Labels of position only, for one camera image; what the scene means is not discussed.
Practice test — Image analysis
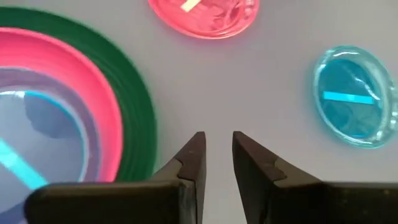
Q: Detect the clear blue plastic plate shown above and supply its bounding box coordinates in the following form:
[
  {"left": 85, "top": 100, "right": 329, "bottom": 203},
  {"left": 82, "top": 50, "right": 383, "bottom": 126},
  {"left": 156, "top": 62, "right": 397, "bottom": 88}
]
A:
[{"left": 312, "top": 45, "right": 398, "bottom": 149}]

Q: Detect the opaque pink plastic plate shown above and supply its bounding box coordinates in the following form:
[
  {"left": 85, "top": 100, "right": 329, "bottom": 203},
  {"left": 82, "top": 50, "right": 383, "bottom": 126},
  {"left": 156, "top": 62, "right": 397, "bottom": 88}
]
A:
[{"left": 0, "top": 27, "right": 124, "bottom": 183}]

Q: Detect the small dark bowl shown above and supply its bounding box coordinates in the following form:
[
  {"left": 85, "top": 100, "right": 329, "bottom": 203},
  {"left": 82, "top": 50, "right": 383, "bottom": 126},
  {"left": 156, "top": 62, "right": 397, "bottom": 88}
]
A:
[{"left": 0, "top": 67, "right": 102, "bottom": 224}]

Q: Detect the large green plastic plate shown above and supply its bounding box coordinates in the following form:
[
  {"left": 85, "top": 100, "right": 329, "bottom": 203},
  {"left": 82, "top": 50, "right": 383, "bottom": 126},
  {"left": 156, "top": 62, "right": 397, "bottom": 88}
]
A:
[{"left": 0, "top": 6, "right": 157, "bottom": 183}]

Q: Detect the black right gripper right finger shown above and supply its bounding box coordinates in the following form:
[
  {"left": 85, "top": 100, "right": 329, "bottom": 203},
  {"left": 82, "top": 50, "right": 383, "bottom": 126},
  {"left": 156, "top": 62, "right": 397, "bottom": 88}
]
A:
[{"left": 232, "top": 131, "right": 398, "bottom": 224}]

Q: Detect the clear pink plastic plate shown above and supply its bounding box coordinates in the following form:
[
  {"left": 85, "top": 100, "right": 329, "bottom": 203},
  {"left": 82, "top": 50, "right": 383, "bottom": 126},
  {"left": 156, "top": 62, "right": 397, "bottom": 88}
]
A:
[{"left": 148, "top": 0, "right": 261, "bottom": 40}]

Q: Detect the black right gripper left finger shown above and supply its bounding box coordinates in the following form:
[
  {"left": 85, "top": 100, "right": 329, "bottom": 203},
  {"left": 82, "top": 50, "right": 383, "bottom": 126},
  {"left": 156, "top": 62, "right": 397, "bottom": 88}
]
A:
[{"left": 24, "top": 131, "right": 206, "bottom": 224}]

